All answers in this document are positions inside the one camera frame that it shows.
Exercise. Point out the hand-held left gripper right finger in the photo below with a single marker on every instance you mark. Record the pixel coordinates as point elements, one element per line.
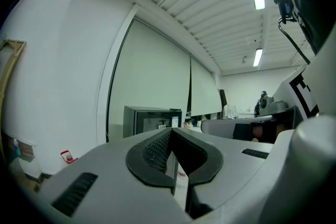
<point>231,165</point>

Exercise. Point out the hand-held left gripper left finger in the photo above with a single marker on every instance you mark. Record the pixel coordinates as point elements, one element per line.
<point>110,186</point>

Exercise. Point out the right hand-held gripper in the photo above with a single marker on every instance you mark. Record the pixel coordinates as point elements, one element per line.
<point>288,102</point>

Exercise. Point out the black glass-door cabinet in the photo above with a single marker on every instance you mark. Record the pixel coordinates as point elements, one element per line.
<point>155,119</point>

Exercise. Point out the person's right hand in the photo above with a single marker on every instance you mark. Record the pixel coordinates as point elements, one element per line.
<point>256,132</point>

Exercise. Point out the white coat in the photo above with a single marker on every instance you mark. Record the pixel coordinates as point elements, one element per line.
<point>229,111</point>

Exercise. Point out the dark leaning boards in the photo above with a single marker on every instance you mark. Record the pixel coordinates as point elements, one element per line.
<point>223,98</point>

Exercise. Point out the narrow white roller blind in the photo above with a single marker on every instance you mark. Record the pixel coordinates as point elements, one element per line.
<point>203,91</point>

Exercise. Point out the blue-capped plastic bottle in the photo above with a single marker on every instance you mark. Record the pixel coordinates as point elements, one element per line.
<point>15,148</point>

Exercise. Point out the black chest-mounted device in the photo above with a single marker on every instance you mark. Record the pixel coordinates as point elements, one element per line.
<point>283,0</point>

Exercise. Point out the wide white roller blind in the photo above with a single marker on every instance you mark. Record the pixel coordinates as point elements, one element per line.
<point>152,70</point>

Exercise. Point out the wooden frame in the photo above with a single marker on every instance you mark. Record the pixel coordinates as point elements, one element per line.
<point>15,47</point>

